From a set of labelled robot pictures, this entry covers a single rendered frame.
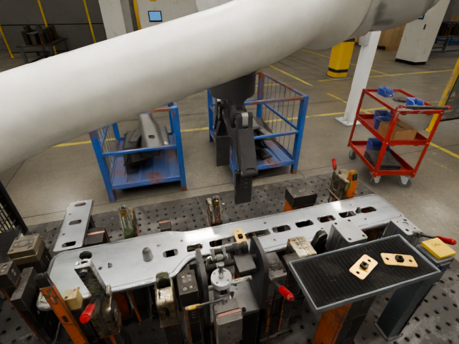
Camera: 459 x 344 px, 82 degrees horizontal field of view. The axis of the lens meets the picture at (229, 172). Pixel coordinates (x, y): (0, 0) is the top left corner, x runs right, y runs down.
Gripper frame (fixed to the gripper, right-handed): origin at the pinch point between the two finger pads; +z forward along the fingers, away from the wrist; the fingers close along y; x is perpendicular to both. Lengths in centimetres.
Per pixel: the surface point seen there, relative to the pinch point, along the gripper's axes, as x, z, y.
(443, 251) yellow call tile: -60, 30, -10
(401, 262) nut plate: -45, 30, -10
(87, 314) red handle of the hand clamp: 35.0, 31.3, -0.7
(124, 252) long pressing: 31, 46, 30
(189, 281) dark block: 10.8, 34.1, 3.2
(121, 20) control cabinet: 63, 10, 794
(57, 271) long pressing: 52, 46, 28
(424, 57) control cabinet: -850, 124, 666
